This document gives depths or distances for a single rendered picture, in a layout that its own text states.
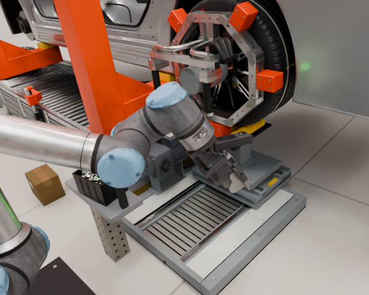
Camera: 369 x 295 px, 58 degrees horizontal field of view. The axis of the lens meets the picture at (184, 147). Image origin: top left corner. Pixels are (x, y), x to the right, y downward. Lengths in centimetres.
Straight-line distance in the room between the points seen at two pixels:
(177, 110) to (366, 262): 137
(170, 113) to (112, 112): 111
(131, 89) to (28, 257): 109
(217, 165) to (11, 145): 47
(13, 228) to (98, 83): 90
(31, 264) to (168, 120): 68
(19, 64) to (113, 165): 304
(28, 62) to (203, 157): 301
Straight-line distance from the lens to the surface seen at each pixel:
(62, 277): 153
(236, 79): 173
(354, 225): 207
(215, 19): 158
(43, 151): 75
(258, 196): 191
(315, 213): 209
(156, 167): 192
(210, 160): 87
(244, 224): 187
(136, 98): 196
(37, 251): 125
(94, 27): 177
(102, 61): 180
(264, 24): 155
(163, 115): 78
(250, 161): 206
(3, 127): 78
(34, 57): 372
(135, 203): 150
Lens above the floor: 138
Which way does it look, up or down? 30 degrees down
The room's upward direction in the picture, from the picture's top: 8 degrees counter-clockwise
